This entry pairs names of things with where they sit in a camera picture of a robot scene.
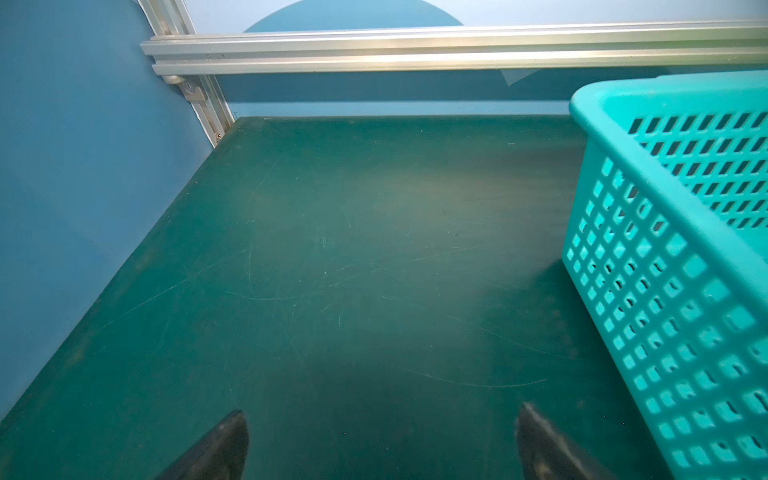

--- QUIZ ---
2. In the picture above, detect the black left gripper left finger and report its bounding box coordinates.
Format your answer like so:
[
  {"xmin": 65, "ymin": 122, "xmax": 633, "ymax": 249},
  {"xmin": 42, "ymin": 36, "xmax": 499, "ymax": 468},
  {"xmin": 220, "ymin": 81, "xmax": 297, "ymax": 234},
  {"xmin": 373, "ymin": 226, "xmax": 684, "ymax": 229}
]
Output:
[{"xmin": 156, "ymin": 410, "xmax": 249, "ymax": 480}]

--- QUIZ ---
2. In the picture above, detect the horizontal aluminium frame rail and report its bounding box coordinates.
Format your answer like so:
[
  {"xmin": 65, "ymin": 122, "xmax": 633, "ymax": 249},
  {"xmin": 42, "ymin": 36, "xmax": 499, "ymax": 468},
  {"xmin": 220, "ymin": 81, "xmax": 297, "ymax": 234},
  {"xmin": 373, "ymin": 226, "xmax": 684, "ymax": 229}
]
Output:
[{"xmin": 141, "ymin": 21, "xmax": 767, "ymax": 76}]

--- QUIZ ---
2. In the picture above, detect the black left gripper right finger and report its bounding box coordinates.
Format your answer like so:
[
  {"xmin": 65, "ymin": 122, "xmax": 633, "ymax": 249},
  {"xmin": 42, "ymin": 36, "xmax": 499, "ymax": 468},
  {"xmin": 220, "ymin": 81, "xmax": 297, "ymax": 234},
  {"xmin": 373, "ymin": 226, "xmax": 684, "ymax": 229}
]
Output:
[{"xmin": 517, "ymin": 403, "xmax": 616, "ymax": 480}]

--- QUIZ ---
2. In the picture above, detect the left aluminium frame post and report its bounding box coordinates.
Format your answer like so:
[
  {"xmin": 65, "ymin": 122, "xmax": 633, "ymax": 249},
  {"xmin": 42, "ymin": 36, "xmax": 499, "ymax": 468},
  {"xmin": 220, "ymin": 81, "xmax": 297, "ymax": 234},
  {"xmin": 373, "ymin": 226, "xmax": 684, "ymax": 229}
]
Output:
[{"xmin": 136, "ymin": 0, "xmax": 235, "ymax": 147}]

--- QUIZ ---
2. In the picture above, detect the teal plastic basket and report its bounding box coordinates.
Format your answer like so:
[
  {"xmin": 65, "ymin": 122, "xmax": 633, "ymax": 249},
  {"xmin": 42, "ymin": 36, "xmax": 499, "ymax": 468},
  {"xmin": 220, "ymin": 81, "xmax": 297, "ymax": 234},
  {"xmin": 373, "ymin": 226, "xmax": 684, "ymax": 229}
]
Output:
[{"xmin": 562, "ymin": 70, "xmax": 767, "ymax": 479}]

